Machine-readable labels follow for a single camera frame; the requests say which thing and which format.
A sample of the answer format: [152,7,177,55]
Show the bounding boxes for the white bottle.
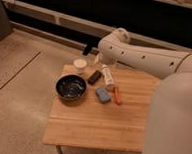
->
[102,64,115,91]

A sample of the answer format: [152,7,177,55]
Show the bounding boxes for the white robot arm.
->
[98,28,192,154]

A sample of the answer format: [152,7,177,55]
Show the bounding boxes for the dark ceramic bowl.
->
[55,74,87,107]

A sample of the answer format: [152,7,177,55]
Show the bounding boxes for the black table leg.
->
[82,42,97,56]

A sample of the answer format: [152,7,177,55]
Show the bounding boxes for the white round cup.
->
[73,59,87,74]

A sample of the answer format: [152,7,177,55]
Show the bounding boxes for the black rectangular block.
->
[87,71,102,84]

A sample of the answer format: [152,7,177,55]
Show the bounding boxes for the blue sponge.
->
[95,88,111,103]

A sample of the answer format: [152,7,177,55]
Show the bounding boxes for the wooden table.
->
[42,69,159,152]

